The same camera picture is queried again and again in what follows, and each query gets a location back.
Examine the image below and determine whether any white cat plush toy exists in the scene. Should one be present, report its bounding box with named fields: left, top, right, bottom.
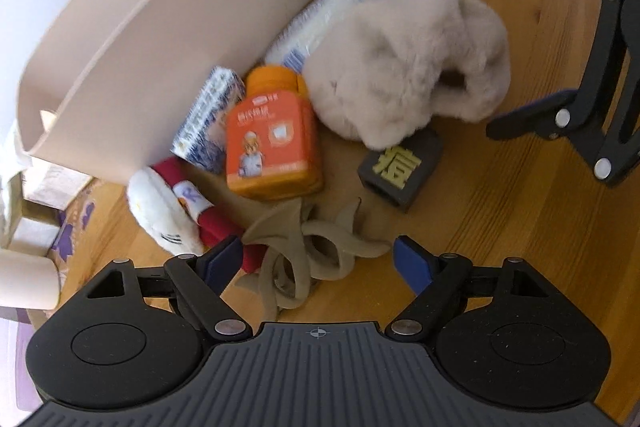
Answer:
left=126, top=156, right=245, bottom=256

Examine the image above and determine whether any tan wooden letter ornament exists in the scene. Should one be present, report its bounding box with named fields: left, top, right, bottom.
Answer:
left=235, top=198, right=390, bottom=322

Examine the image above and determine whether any black cube gold character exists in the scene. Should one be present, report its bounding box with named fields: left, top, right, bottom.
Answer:
left=357, top=127, right=442, bottom=211

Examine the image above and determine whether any blue white small box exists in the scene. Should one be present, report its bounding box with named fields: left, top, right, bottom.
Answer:
left=171, top=66, right=245, bottom=174

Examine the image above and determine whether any orange medicine bottle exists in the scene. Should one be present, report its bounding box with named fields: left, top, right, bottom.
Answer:
left=226, top=65, right=323, bottom=200

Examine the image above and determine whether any beige fluffy hat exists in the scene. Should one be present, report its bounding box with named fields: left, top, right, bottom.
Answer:
left=303, top=0, right=511, bottom=150

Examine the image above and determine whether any cream thermos bottle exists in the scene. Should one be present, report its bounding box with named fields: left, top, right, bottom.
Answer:
left=0, top=249, right=61, bottom=311

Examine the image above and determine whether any beige plastic storage bin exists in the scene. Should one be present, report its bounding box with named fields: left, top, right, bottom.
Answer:
left=17, top=0, right=310, bottom=183

